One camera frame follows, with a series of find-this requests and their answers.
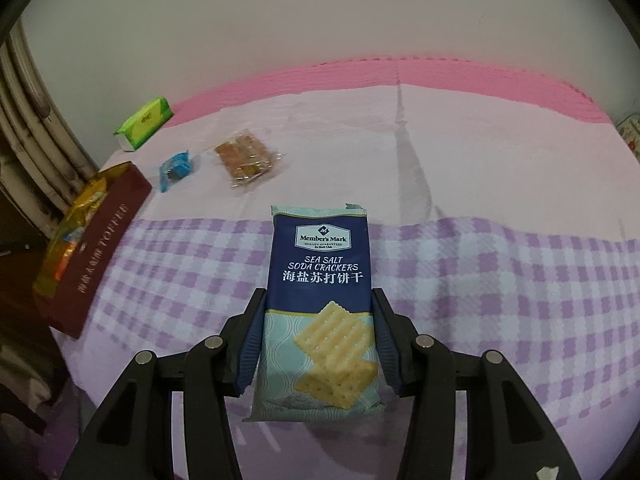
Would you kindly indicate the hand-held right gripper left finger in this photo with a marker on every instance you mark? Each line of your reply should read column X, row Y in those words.
column 248, row 355

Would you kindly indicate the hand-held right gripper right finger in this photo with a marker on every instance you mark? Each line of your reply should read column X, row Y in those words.
column 390, row 355

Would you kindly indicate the blue cracker packet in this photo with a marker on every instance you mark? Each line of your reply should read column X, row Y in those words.
column 317, row 310

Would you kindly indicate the clear packet of orange snacks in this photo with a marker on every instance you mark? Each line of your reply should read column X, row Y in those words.
column 245, row 160

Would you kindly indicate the pink purple checked bedsheet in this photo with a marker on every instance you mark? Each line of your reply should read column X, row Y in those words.
column 475, row 270

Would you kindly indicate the maroon toffee box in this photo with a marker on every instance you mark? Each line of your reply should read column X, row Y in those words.
column 95, row 245

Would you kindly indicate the blue candy packet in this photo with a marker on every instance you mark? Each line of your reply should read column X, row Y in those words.
column 175, row 170

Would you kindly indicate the green tissue pack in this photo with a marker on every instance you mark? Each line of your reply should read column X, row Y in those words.
column 142, row 125

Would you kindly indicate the beige ribbed pipes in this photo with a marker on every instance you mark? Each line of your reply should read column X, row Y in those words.
column 35, row 125

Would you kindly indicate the floral ceramic jar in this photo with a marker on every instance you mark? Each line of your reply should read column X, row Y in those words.
column 632, row 135

